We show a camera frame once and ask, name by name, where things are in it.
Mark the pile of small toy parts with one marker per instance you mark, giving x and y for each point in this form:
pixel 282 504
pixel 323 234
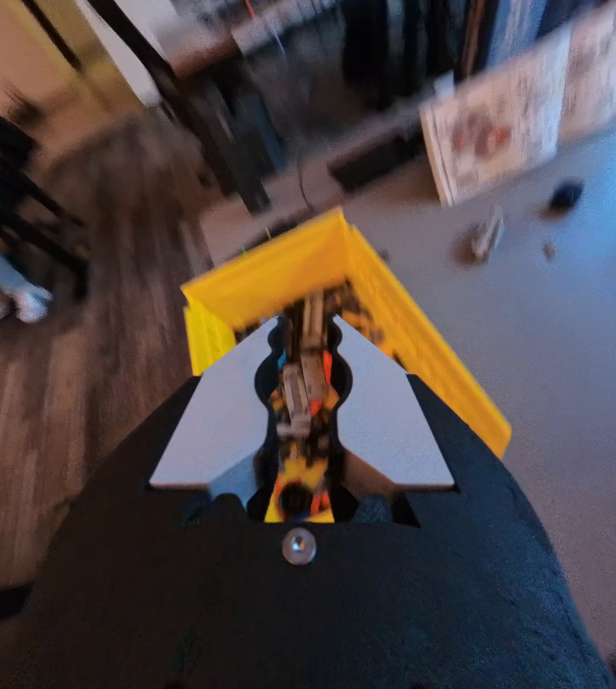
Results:
pixel 308 377

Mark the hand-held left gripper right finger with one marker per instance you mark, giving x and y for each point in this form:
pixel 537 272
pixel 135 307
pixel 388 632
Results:
pixel 394 430

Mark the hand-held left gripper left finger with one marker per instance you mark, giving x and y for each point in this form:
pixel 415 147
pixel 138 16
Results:
pixel 211 430

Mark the dark shelf unit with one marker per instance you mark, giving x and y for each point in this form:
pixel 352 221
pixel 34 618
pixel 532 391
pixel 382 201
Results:
pixel 372 43

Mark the yellow plastic bin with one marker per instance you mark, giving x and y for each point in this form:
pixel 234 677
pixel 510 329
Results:
pixel 286 269

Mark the open instruction booklet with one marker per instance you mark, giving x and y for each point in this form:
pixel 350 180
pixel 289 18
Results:
pixel 502 134

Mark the black flat box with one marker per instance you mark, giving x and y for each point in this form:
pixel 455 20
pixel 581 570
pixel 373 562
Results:
pixel 378 161

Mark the grey toy brick assembly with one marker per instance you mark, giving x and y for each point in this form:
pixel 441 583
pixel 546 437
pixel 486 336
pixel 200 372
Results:
pixel 487 237

